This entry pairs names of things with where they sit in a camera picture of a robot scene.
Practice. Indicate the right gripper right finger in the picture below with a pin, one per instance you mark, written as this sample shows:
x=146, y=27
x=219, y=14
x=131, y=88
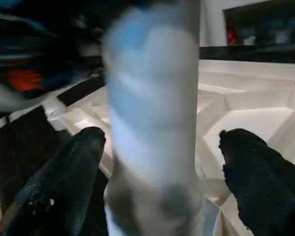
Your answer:
x=270, y=191

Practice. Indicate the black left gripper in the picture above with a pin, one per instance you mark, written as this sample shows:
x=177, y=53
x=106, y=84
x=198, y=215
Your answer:
x=54, y=39

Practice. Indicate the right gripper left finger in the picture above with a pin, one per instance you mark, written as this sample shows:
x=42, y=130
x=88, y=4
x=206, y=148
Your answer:
x=54, y=191

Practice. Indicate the white plastic children's table top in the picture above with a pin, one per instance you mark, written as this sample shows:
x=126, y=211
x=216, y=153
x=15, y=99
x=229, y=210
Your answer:
x=246, y=98

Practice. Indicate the white plastic table leg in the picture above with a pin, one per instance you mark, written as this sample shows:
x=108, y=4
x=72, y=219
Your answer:
x=152, y=123

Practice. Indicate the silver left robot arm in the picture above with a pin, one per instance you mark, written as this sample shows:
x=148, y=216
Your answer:
x=5, y=96

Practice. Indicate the white glass-door cabinet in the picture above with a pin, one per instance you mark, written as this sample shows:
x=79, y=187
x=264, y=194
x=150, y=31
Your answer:
x=211, y=24

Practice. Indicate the red bottle in cabinet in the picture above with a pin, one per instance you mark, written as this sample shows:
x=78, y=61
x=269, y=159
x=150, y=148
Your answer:
x=231, y=34

